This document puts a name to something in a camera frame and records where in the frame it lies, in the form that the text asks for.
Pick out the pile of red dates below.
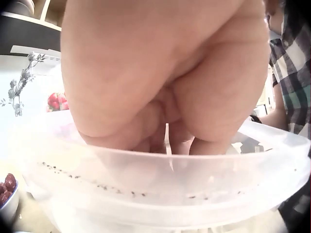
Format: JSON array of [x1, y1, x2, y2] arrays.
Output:
[[0, 173, 18, 202]]

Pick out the translucent plastic blade piece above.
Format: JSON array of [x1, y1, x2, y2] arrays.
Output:
[[164, 123, 174, 171]]

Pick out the dark wall shelf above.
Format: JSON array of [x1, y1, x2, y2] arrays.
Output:
[[0, 0, 64, 53]]

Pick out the red strawberries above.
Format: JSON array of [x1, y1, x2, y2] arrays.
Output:
[[47, 92, 70, 112]]

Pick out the grey leafy plant sprig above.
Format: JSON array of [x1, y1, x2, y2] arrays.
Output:
[[0, 52, 46, 117]]

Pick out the translucent plastic bowl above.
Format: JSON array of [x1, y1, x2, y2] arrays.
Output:
[[10, 109, 311, 231]]

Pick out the person's body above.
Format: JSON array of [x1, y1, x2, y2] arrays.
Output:
[[264, 0, 311, 233]]

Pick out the white bowl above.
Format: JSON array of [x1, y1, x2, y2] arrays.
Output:
[[0, 181, 20, 222]]

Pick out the person's left fingers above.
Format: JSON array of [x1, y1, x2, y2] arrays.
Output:
[[131, 85, 198, 155]]

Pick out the person's left hand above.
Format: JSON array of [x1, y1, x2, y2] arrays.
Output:
[[60, 0, 270, 155]]

